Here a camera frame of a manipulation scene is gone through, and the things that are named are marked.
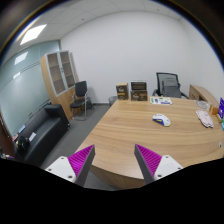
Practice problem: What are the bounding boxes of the ceiling light panel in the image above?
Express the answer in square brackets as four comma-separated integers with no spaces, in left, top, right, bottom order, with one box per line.
[21,24,46,45]

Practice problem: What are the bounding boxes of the round glass ashtray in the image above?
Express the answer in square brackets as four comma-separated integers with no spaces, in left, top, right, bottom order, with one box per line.
[196,101,210,110]

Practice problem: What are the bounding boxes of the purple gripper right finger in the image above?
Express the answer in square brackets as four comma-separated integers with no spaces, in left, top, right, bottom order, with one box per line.
[134,144,182,184]

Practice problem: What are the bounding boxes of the white green leaflet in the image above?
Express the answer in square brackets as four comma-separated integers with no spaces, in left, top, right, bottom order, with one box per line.
[150,97,172,105]

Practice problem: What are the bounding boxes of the small brown cardboard box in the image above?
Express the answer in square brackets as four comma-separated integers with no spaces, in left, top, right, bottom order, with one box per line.
[116,83,128,100]

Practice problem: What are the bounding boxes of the wooden side cabinet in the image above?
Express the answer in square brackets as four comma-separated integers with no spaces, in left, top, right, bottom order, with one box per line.
[189,84,219,107]

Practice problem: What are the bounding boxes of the black mesh office chair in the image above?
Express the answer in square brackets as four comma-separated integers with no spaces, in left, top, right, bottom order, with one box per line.
[152,72,188,98]

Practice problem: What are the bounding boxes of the wooden office desk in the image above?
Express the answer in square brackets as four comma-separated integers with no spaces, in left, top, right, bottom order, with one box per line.
[80,98,224,189]

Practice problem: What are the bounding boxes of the large brown cardboard box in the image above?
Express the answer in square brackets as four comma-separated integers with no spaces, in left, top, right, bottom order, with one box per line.
[130,81,148,101]

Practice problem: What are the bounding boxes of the wooden glass-door cabinet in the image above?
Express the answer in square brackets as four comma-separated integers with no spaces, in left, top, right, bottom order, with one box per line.
[40,51,76,120]

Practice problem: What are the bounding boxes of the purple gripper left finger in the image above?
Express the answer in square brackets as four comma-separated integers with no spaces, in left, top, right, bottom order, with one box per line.
[46,145,95,187]

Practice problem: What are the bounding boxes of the grey waste bin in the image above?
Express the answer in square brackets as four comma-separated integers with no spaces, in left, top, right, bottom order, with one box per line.
[108,96,118,106]

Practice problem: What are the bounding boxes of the black leather sofa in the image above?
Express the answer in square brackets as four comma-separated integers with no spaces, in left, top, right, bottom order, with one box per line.
[14,104,70,167]

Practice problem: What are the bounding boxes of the blue purple box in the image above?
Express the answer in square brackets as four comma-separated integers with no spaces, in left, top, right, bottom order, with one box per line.
[218,97,224,120]

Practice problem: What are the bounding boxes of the pink patterned mouse pad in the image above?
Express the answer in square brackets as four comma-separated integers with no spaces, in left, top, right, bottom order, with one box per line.
[196,110,214,128]

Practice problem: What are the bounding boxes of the black visitor chair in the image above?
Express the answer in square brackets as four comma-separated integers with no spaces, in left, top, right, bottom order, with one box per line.
[70,81,88,119]

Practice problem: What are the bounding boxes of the white and blue mouse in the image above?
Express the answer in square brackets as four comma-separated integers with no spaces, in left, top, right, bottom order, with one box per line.
[153,114,171,127]

